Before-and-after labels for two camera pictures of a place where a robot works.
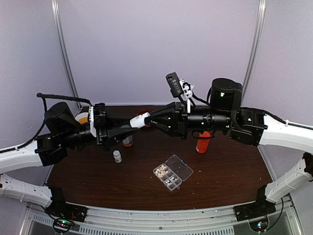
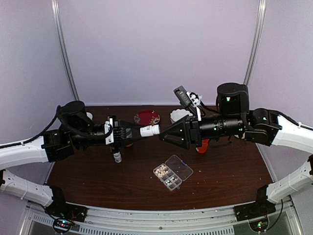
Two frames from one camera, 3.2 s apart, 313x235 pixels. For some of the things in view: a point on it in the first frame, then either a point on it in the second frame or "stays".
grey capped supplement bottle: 128,142 stays
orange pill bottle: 203,142 stays
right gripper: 178,109 → 190,125
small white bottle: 117,156 stays
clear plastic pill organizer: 173,172 stays
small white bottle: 139,121 → 149,130
